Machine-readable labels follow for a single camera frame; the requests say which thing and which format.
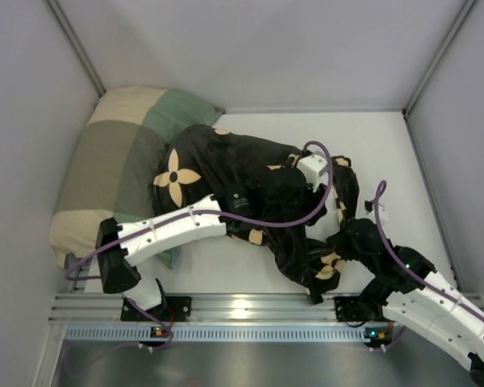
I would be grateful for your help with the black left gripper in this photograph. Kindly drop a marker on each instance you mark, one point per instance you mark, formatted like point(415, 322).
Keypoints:
point(292, 182)

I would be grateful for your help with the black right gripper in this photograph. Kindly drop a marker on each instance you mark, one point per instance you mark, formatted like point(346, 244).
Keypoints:
point(348, 235)

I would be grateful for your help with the black floral plush pillowcase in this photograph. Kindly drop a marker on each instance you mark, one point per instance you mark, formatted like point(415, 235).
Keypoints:
point(203, 160)

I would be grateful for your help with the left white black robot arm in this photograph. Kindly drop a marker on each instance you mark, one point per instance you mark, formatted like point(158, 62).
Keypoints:
point(122, 247)

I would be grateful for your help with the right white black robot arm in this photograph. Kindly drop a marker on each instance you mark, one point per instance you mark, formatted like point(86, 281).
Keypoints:
point(409, 290)

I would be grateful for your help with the green beige patchwork pillow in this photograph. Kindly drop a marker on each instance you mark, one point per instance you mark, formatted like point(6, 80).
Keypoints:
point(116, 159)

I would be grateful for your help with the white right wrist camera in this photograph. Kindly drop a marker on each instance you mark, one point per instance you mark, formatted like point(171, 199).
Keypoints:
point(375, 210)

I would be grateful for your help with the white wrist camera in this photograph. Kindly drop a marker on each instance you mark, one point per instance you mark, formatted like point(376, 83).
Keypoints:
point(315, 169)
point(375, 210)

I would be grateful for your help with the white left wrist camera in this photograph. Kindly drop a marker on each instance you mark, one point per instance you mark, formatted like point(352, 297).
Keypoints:
point(315, 169)

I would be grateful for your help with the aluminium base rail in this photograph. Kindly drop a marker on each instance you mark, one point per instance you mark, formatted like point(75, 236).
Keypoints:
point(203, 308)

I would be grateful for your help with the right aluminium corner post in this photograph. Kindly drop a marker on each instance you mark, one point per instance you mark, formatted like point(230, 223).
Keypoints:
point(441, 52)

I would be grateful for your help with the aluminium corner post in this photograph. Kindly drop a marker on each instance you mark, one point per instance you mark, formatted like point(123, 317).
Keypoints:
point(441, 52)
point(56, 11)

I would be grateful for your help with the perforated grey cable duct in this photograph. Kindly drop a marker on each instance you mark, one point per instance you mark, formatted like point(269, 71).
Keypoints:
point(230, 333)

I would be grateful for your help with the left aluminium corner post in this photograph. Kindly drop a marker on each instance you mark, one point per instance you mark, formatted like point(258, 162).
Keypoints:
point(56, 11)

